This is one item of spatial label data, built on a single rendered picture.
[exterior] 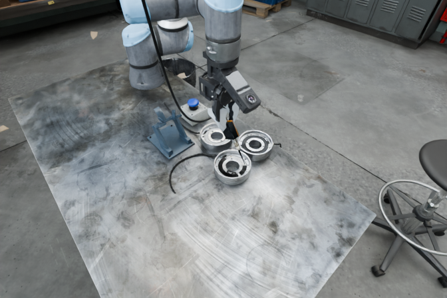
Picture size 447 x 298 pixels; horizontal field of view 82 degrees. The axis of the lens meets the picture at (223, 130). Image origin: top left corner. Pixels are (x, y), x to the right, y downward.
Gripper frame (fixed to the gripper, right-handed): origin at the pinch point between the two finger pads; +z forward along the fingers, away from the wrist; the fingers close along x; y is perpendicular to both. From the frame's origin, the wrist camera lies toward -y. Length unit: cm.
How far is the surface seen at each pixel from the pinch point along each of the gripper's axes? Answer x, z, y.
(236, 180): 5.5, 10.2, -9.3
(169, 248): 28.6, 13.3, -10.7
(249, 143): -8.1, 11.2, -1.6
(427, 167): -65, 32, -45
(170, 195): 20.3, 13.3, 0.9
